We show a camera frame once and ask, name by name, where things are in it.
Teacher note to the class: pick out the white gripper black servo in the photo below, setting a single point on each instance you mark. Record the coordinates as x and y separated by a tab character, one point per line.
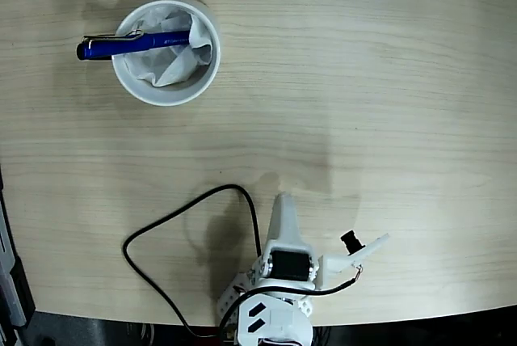
288	265

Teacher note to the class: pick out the blue pen with metal clip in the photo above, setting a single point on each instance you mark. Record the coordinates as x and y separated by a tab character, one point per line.
121	47

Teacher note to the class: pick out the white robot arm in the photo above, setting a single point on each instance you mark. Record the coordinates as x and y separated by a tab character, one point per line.
278	321

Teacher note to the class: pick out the crumpled white tissue paper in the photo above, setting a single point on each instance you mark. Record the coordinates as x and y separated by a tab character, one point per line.
173	71

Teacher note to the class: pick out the black camera on white mount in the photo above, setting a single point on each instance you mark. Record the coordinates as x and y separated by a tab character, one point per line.
335	265

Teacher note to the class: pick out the gray and black bracket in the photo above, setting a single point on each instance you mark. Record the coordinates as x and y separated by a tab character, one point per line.
8	273

